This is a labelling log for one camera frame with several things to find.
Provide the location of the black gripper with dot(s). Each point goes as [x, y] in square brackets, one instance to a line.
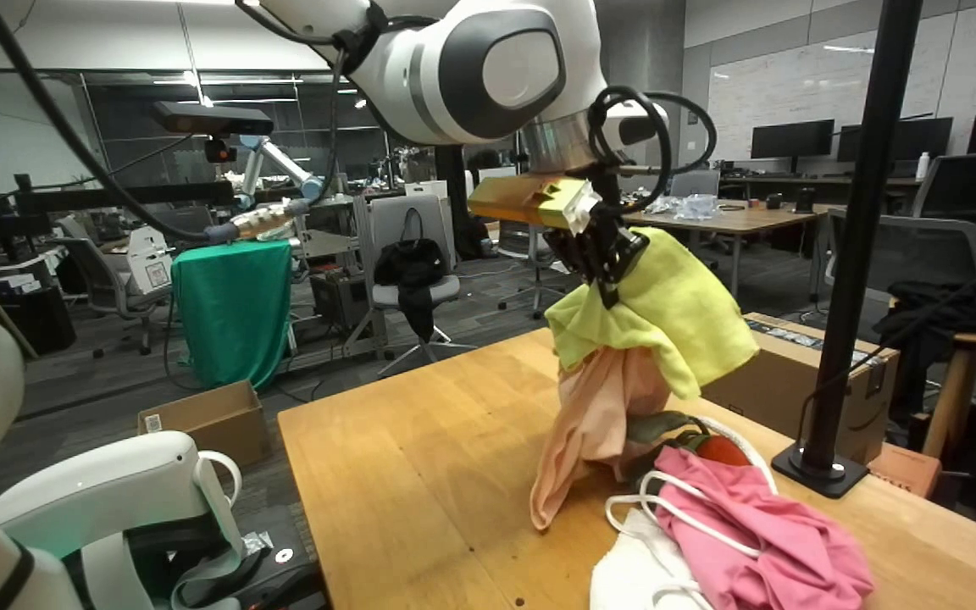
[604, 238]

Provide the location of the yellow-green towel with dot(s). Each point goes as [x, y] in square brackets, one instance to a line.
[677, 305]

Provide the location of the peach shirt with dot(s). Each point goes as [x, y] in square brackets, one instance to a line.
[595, 421]

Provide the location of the pink shirt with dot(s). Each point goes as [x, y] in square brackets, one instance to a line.
[760, 532]

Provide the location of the white towel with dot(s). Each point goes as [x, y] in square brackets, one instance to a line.
[634, 578]

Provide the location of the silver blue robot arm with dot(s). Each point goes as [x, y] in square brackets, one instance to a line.
[272, 186]

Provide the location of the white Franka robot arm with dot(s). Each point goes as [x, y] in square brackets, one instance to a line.
[442, 67]

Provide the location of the long wooden office table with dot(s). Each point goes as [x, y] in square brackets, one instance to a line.
[735, 221]

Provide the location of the white chair with black bag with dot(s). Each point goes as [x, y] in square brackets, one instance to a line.
[411, 265]

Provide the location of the cardboard box with black tape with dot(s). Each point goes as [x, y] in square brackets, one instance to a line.
[788, 393]

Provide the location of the black pole with base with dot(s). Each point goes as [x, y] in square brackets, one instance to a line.
[861, 223]

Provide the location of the grey office chair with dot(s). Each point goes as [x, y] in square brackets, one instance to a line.
[928, 254]

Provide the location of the black cloth on stool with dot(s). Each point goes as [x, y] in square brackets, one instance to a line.
[948, 313]

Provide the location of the flat reddish cardboard box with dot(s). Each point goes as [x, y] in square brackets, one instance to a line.
[907, 467]

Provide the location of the round wooden stool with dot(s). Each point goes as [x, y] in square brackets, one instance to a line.
[967, 375]

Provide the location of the dark green draped cloth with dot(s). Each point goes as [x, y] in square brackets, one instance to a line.
[233, 308]

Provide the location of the small open cardboard box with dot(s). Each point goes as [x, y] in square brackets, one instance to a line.
[210, 423]

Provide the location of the white paper sign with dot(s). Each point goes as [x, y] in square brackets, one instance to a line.
[150, 259]

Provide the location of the black boom bar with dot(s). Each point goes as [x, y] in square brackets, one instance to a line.
[82, 200]

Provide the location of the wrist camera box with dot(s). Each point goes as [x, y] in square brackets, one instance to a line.
[510, 200]

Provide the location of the wall whiteboard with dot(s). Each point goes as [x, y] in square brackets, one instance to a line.
[794, 96]

